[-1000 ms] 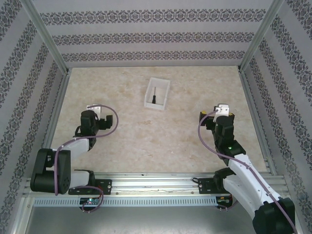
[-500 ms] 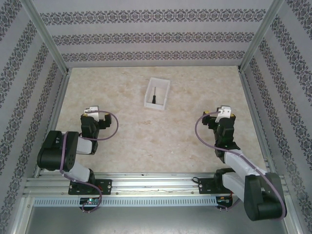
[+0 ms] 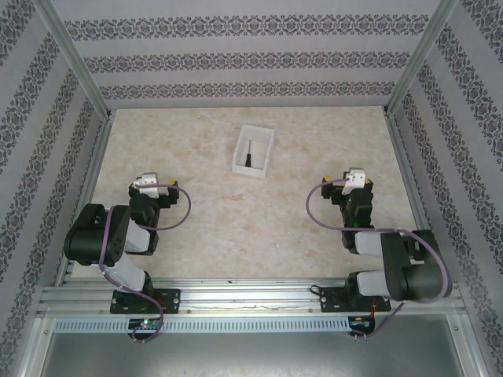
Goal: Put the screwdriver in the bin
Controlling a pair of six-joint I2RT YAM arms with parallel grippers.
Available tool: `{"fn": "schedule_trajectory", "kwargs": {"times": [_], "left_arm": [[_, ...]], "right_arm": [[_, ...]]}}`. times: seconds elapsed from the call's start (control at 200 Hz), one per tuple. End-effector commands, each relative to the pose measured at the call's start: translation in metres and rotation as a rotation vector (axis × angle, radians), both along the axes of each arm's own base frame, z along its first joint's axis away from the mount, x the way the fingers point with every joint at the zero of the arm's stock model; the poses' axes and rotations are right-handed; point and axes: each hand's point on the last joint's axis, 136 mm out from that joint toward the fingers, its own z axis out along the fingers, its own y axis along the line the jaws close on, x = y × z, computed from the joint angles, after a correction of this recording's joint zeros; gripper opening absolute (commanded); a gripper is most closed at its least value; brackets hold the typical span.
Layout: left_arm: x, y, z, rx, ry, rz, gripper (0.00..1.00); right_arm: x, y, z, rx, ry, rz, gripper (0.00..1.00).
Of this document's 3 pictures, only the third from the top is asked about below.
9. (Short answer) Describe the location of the white plastic bin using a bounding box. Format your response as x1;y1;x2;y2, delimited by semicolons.
230;123;275;180

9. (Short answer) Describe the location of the grey metal sheet panel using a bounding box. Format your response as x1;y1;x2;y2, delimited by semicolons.
24;313;488;377

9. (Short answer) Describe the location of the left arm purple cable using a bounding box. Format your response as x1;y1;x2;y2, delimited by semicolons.
100;182;193;345

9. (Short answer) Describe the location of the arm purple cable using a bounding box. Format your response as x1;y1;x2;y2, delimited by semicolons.
305;177;451;341
100;182;193;345

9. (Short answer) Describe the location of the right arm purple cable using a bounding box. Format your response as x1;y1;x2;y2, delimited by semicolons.
305;177;451;341

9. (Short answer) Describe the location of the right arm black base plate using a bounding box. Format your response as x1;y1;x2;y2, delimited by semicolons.
319;287;395;314

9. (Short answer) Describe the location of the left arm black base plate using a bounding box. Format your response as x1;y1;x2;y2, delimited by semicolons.
110;287;182;316

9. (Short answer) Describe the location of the aluminium mounting rail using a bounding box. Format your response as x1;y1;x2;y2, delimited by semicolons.
37;276;466;317

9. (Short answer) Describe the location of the aluminium frame post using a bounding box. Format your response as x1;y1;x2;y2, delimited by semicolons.
37;0;113;119
385;0;464;118

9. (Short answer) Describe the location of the slotted grey cable duct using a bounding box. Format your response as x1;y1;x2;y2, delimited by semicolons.
52;317;351;333

